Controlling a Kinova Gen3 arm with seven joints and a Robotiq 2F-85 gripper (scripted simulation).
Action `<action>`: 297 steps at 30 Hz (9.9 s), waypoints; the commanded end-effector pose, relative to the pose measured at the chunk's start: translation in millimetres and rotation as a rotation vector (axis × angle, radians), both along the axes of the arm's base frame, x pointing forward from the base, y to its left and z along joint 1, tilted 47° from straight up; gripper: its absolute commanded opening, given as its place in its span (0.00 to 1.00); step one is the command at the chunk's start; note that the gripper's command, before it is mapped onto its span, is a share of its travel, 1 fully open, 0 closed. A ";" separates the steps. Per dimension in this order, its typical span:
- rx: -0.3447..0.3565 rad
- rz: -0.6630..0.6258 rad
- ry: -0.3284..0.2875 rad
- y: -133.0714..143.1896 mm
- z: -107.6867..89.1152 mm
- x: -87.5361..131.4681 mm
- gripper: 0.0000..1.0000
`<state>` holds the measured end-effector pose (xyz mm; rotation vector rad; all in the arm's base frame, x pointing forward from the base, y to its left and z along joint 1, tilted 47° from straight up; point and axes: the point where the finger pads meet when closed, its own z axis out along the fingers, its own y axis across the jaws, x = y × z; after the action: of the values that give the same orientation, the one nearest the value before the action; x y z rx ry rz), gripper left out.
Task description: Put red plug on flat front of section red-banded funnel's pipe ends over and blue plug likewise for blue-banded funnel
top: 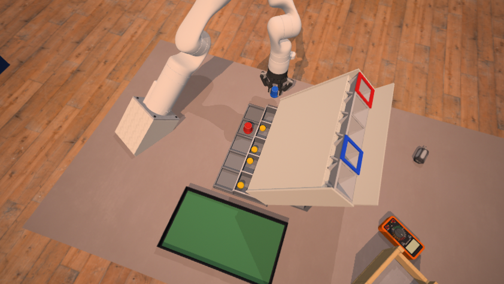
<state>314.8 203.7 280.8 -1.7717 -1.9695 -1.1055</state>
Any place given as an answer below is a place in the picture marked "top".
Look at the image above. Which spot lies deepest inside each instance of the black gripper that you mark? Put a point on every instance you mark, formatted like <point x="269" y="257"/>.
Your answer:
<point x="278" y="79"/>

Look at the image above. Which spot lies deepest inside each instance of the orange digital multimeter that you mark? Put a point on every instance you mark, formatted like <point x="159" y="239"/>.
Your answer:
<point x="397" y="234"/>

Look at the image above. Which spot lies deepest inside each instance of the green tray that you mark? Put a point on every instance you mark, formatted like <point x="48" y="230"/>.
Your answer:
<point x="225" y="236"/>

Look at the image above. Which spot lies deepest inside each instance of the blue funnel band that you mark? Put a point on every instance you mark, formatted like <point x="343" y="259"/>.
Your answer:
<point x="342" y="157"/>

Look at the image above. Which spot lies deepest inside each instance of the wooden crate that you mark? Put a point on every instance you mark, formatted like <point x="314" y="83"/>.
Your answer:
<point x="391" y="267"/>

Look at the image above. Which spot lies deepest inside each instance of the red plug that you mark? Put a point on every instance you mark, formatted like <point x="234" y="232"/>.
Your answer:
<point x="248" y="128"/>

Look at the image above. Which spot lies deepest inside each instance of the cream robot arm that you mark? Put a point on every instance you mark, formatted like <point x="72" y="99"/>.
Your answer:
<point x="194" y="43"/>

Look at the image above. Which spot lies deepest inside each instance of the red funnel rim band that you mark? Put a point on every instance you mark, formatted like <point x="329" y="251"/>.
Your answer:
<point x="360" y="76"/>

